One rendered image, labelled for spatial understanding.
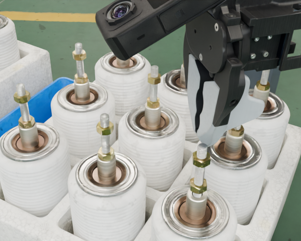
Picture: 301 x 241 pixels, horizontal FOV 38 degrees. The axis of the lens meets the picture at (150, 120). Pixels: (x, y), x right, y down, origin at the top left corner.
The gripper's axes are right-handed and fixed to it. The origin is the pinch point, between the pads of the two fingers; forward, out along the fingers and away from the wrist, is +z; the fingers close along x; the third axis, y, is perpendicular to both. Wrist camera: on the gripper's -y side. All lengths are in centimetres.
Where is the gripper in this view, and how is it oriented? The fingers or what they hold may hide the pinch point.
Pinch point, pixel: (199, 136)
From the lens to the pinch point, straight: 43.2
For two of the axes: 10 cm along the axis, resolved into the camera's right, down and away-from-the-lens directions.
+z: -0.3, 7.9, 6.2
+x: -3.3, -5.9, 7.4
